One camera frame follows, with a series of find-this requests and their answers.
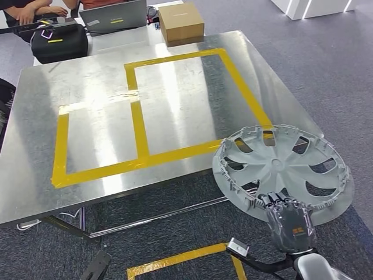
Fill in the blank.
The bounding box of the black carry case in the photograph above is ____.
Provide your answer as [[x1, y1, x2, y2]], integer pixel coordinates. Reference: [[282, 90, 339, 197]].
[[30, 23, 89, 65]]

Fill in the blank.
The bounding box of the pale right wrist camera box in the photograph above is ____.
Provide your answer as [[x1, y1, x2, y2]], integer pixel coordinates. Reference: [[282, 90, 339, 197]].
[[227, 237, 250, 259]]

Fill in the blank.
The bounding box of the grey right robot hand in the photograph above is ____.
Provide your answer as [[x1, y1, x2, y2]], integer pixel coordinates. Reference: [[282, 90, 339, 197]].
[[258, 192, 317, 254]]

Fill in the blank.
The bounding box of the person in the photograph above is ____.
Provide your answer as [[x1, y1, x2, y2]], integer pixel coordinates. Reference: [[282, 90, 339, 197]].
[[0, 0, 69, 26], [63, 0, 129, 11]]

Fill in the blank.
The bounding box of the black camera mount strap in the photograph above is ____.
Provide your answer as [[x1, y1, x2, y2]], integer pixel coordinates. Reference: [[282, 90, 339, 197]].
[[227, 247, 295, 275]]

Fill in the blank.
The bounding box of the stainless steel workbench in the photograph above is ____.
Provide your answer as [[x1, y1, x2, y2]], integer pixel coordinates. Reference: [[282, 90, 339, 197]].
[[0, 30, 325, 245]]

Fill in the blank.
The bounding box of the white desk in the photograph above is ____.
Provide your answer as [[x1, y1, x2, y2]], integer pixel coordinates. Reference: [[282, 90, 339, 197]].
[[32, 0, 187, 67]]

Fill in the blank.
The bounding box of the white floor socket plate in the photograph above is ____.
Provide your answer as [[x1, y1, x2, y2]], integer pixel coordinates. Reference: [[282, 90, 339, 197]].
[[16, 219, 41, 232]]

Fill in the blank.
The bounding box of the black router with antennas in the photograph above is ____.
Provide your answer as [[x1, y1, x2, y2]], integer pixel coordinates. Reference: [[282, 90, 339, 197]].
[[0, 17, 78, 36]]

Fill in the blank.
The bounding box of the white cable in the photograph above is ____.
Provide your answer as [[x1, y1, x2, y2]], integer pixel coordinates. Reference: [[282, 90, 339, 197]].
[[58, 208, 81, 219]]

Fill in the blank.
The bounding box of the grey laptop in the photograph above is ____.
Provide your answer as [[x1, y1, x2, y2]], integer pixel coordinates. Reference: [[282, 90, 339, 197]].
[[79, 0, 148, 37]]

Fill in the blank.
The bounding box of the grey plastic wheel hubcap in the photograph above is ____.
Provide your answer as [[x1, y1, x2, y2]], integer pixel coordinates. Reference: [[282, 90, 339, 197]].
[[212, 124, 356, 227]]

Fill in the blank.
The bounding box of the brown cardboard box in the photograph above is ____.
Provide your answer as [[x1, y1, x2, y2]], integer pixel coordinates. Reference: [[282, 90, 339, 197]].
[[158, 2, 205, 48]]

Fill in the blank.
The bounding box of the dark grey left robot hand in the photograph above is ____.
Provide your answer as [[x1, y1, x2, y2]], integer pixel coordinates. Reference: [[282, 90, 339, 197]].
[[80, 250, 112, 280]]

